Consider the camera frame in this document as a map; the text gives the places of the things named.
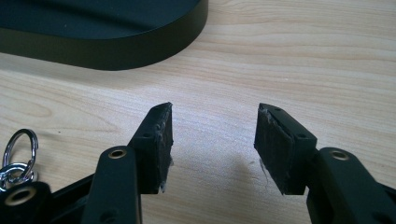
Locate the dark round tray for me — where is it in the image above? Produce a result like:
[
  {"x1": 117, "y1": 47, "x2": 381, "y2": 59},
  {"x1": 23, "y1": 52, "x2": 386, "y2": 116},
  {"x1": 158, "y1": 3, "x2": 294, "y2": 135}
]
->
[{"x1": 0, "y1": 0, "x2": 209, "y2": 72}]

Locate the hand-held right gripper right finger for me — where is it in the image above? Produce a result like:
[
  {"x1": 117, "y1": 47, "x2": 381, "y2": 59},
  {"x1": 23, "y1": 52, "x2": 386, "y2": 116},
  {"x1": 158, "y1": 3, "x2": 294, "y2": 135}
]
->
[{"x1": 253, "y1": 103, "x2": 318, "y2": 196}]

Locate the black strap keychain, silver ring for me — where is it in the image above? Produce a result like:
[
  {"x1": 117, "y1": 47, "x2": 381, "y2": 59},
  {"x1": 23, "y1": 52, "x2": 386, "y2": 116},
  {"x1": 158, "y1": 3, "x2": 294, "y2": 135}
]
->
[{"x1": 0, "y1": 128, "x2": 53, "y2": 224}]

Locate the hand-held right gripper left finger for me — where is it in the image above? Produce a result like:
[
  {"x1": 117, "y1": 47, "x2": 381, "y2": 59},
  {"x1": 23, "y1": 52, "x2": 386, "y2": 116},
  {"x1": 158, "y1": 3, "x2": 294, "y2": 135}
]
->
[{"x1": 127, "y1": 102, "x2": 175, "y2": 195}]

